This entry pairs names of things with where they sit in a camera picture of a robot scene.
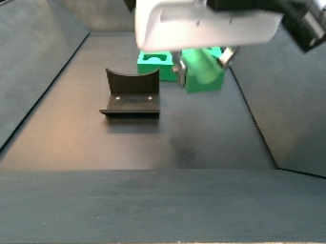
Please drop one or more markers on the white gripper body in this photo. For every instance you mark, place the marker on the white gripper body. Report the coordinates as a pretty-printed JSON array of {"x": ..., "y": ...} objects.
[{"x": 174, "y": 25}]

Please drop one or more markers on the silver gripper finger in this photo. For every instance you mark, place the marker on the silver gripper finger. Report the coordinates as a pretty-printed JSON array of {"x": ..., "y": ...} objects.
[
  {"x": 229, "y": 53},
  {"x": 180, "y": 68}
]

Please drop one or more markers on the green arch object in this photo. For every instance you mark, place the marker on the green arch object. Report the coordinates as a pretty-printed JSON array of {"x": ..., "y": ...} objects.
[{"x": 205, "y": 75}]

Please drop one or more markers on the black curved fixture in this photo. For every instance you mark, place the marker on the black curved fixture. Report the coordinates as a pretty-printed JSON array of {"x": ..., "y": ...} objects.
[{"x": 134, "y": 94}]

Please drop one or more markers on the green shape sorter block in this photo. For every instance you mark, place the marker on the green shape sorter block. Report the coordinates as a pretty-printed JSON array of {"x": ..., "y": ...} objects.
[{"x": 152, "y": 61}]

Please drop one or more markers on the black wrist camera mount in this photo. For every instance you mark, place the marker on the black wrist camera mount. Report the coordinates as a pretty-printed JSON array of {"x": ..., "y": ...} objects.
[{"x": 304, "y": 17}]

